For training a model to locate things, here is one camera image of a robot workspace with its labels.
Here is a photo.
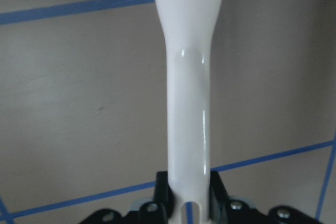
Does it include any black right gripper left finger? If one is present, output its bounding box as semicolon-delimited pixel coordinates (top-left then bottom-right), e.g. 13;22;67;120
81;171;174;224

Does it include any white hand brush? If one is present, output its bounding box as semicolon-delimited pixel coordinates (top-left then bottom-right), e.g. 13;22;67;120
155;0;222;223

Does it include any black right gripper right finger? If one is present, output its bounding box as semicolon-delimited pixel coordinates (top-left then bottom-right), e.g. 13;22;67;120
209;171;319;224

